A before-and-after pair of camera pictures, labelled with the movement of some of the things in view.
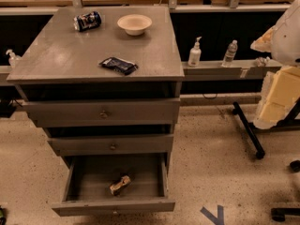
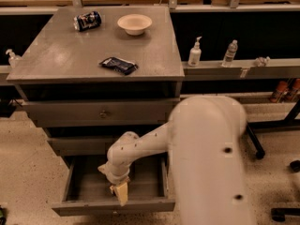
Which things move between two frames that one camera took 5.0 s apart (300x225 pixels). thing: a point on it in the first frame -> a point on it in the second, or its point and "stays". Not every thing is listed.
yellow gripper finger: x=263 y=42 -> x=118 y=175
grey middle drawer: x=112 y=144 stays
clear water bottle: x=231 y=53 stays
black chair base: x=278 y=214 stays
